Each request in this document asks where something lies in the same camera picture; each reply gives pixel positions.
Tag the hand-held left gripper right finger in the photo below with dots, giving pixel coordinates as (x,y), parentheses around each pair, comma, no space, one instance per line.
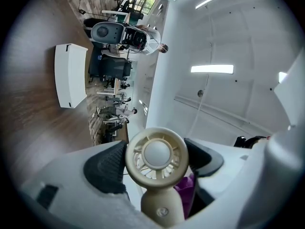
(219,161)

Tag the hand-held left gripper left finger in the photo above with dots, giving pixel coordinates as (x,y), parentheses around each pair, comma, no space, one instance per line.
(83,190)

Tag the purple cleaning cloth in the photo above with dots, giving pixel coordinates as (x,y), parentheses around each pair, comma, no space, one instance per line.
(186,190)

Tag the cream cylindrical object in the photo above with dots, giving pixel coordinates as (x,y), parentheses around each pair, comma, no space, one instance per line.
(157,155)

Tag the wooden desk with white legs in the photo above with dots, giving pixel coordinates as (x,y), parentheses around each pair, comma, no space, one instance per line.
(109,87)
(114,13)

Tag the round ceiling smoke detector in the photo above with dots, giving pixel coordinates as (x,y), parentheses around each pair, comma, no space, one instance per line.
(200,93)

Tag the ceiling strip light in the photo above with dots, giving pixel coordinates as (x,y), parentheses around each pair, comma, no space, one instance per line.
(282,76)
(212,69)
(208,1)

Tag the flat white box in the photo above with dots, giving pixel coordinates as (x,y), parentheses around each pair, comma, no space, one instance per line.
(70,75)

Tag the black mesh office chair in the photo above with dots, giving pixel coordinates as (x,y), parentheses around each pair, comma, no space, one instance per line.
(112,67)

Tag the black backpack rig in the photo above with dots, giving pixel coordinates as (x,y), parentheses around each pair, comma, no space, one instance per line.
(134,38)

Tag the grey oval hard-shell case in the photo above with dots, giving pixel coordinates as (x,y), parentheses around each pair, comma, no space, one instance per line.
(107,32)

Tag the black power adapter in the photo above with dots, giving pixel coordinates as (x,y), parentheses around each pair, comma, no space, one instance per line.
(81,11)

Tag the black head-worn camera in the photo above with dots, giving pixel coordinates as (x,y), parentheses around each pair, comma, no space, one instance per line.
(240,141)

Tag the window with dark frame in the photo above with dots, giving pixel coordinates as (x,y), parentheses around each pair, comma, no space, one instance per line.
(145,1)

